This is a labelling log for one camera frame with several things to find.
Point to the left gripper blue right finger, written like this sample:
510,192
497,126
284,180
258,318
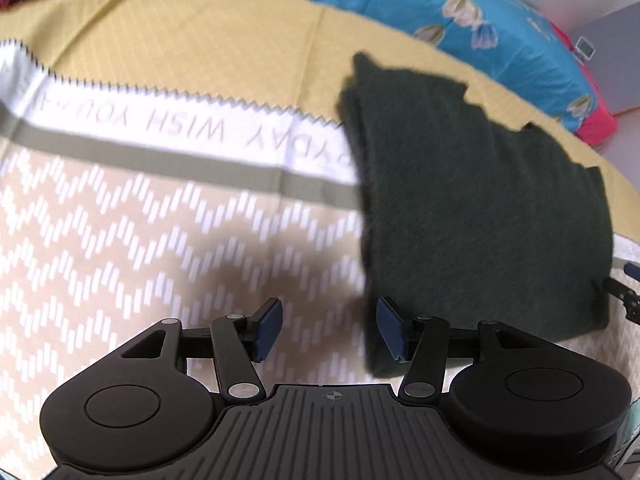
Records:
422,343

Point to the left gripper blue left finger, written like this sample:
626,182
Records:
239,342

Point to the dark green knit sweater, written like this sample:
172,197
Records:
467,220

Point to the yellow and white patterned bedspread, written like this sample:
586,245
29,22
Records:
183,159

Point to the small white digital clock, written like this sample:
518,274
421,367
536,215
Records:
584,48

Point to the blue floral quilt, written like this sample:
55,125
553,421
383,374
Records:
425,10

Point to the grey board against wall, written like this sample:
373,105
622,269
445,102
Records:
615,64

